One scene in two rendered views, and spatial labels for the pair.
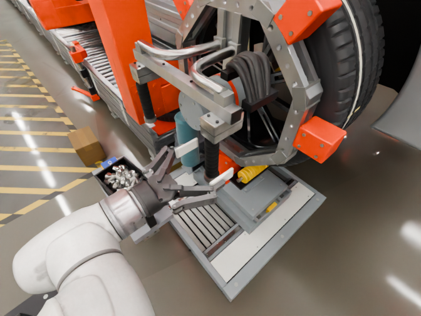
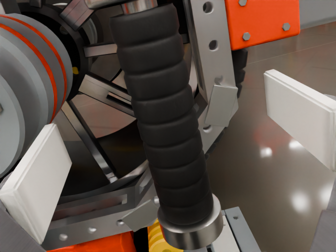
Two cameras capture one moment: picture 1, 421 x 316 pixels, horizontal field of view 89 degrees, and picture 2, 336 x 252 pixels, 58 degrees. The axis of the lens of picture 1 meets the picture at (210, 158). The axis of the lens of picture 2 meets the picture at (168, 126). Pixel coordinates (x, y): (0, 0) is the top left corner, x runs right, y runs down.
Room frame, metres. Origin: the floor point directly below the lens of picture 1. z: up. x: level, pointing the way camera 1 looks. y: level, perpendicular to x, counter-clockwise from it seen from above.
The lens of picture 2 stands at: (0.26, 0.13, 0.90)
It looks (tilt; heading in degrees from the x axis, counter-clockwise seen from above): 24 degrees down; 310
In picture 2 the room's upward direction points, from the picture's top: 13 degrees counter-clockwise
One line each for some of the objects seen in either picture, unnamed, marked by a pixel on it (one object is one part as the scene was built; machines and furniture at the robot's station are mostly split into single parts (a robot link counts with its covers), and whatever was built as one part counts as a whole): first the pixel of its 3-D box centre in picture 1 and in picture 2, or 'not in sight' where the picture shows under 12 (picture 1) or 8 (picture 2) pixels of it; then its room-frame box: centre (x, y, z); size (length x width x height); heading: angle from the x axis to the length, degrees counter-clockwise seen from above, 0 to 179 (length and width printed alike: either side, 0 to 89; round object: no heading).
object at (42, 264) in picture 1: (72, 252); not in sight; (0.13, 0.25, 0.83); 0.16 x 0.13 x 0.11; 131
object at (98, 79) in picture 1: (89, 72); not in sight; (1.96, 1.14, 0.28); 2.47 x 0.09 x 0.22; 40
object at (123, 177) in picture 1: (126, 185); not in sight; (0.50, 0.34, 0.51); 0.20 x 0.14 x 0.13; 49
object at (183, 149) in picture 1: (187, 147); (43, 175); (0.40, 0.06, 0.83); 0.07 x 0.01 x 0.03; 131
